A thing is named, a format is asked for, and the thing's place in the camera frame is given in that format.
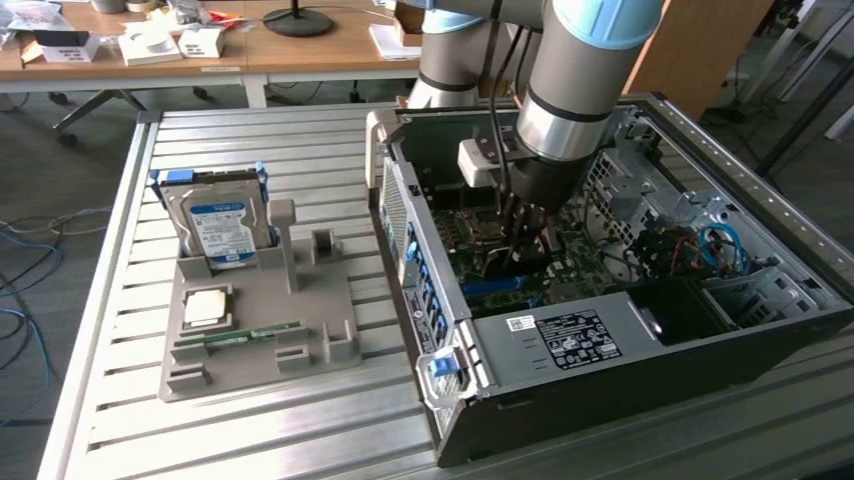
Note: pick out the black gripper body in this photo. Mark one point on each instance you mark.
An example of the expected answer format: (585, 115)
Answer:
(547, 182)

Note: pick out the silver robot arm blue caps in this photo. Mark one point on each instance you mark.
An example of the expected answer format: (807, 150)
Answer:
(573, 75)

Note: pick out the CPU socket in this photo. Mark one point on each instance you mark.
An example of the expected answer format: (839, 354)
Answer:
(480, 225)

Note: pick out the green motherboard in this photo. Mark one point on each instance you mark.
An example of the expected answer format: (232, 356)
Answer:
(580, 270)

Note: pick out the blue expansion slot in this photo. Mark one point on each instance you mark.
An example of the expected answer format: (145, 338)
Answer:
(493, 286)

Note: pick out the perforated metal drive cage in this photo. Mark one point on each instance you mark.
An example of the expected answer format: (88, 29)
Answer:
(627, 210)

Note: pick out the grey power supply with label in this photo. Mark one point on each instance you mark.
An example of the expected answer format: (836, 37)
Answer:
(513, 350)

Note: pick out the black fan shroud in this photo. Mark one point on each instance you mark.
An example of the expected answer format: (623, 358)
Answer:
(680, 310)

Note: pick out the blue case latch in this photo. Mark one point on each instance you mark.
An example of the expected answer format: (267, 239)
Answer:
(443, 367)

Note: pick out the stack of white papers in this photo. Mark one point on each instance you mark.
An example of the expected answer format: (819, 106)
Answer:
(393, 42)

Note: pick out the metal disk bay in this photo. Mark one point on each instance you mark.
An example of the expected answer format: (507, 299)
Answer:
(767, 300)

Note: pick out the black open PC case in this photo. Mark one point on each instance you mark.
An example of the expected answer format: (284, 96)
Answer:
(600, 410)

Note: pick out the grey parts rack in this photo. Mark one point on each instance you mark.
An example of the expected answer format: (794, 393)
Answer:
(267, 320)

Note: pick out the wooden desk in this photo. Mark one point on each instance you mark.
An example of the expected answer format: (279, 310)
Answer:
(300, 55)

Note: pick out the green RAM stick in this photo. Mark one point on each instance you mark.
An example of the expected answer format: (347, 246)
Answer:
(246, 336)

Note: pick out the CPU chip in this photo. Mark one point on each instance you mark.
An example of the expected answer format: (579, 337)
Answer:
(206, 310)

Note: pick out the black round lamp base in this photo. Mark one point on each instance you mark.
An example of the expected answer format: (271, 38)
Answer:
(296, 22)

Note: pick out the small white labelled box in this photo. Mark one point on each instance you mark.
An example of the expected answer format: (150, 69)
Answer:
(200, 44)

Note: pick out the white box with tape roll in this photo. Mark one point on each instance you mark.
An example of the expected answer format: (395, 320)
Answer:
(149, 45)

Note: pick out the grey cup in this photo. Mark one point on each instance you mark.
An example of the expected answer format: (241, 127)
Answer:
(108, 6)

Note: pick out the white box with black lid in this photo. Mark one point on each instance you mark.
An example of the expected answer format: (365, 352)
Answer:
(66, 47)

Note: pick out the clear plastic bag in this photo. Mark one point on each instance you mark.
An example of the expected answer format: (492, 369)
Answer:
(33, 15)

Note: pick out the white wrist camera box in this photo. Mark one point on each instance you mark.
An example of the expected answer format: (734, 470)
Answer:
(480, 165)

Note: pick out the hard disk with blue bracket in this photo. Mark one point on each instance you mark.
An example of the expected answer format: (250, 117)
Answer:
(220, 230)

